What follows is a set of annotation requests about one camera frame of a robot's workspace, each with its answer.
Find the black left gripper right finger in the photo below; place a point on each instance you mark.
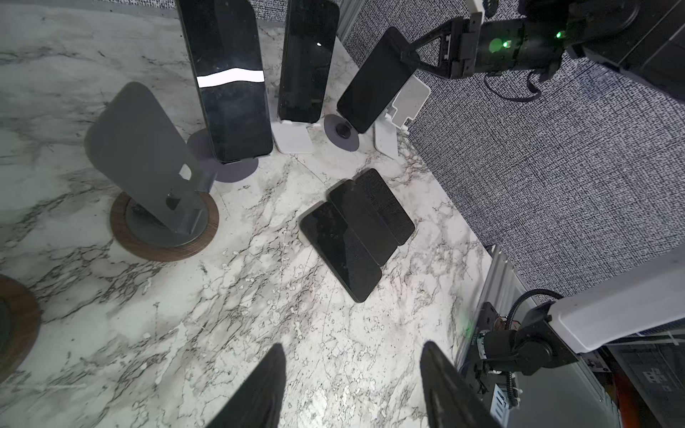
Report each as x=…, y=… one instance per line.
x=450, y=402

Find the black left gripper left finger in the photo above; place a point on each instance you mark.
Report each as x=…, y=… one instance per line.
x=258, y=401

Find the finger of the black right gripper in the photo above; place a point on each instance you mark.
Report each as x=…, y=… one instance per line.
x=447, y=33
x=441, y=70

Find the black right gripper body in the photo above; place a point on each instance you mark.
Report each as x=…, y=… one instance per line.
x=524, y=44

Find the black phone white stripe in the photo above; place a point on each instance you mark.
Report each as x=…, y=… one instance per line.
x=224, y=50

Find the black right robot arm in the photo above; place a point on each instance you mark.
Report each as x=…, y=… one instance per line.
x=577, y=187

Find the purple base phone stand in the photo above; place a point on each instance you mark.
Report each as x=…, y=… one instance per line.
x=340, y=133
x=200, y=145

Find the wood base phone stand left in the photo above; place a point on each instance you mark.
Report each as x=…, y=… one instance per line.
x=20, y=324

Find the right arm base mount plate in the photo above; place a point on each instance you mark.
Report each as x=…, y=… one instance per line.
x=490, y=358

